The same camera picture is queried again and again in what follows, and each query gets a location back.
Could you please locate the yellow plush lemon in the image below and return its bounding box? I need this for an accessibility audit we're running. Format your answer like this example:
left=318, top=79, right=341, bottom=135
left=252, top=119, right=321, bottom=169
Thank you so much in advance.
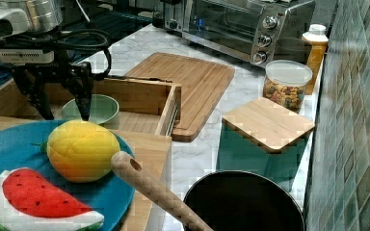
left=45, top=120, right=120, bottom=183

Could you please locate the black pot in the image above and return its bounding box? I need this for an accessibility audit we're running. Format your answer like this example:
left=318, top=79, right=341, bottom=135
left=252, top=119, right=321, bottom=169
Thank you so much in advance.
left=184, top=170, right=306, bottom=231

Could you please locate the black toaster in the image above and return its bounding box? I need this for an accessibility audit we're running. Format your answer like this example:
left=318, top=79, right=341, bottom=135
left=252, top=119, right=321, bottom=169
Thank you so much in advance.
left=152, top=0, right=187, bottom=33

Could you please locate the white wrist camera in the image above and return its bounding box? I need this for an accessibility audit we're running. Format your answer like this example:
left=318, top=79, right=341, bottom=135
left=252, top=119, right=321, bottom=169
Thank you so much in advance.
left=0, top=48, right=54, bottom=64

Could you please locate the teal canister with wooden lid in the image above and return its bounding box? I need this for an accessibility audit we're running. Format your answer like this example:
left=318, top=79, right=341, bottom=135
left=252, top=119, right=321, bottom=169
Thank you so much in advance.
left=216, top=97, right=315, bottom=191

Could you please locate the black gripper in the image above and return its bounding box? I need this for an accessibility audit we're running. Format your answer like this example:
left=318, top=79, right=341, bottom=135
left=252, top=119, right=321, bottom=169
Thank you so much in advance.
left=12, top=50, right=93, bottom=121

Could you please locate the silver toaster oven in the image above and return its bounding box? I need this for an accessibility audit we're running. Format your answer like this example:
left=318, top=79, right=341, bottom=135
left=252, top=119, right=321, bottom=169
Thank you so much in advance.
left=182, top=0, right=316, bottom=66

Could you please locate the wooden utensil handle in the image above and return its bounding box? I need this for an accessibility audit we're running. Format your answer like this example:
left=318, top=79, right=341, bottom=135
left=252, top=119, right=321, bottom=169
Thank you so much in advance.
left=111, top=151, right=214, bottom=231

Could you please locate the plush watermelon slice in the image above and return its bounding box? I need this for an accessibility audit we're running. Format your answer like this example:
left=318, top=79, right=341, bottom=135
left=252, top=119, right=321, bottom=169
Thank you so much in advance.
left=0, top=167, right=104, bottom=231

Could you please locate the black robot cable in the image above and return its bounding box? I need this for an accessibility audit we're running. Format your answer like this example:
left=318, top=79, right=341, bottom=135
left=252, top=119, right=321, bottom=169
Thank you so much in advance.
left=6, top=28, right=113, bottom=82

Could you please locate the open wooden drawer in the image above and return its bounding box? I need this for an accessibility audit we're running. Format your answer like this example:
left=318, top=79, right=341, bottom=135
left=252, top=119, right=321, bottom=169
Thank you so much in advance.
left=0, top=79, right=181, bottom=136

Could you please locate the light green cup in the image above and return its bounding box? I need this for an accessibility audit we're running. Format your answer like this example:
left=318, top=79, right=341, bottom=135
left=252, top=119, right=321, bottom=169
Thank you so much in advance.
left=61, top=94, right=119, bottom=124

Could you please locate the clear snack jar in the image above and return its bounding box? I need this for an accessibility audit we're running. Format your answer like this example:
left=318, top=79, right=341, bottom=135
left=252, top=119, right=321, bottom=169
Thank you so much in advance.
left=262, top=60, right=312, bottom=113

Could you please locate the orange juice bottle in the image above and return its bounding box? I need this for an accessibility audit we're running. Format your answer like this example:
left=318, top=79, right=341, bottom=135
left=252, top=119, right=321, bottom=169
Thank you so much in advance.
left=302, top=24, right=329, bottom=95

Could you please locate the wooden cutting board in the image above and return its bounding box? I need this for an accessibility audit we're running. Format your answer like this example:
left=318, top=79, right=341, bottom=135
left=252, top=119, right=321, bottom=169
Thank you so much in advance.
left=125, top=52, right=235, bottom=142

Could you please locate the blue round plate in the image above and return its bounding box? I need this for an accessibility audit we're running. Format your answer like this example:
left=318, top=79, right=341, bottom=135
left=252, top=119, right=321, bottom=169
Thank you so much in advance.
left=0, top=120, right=134, bottom=231

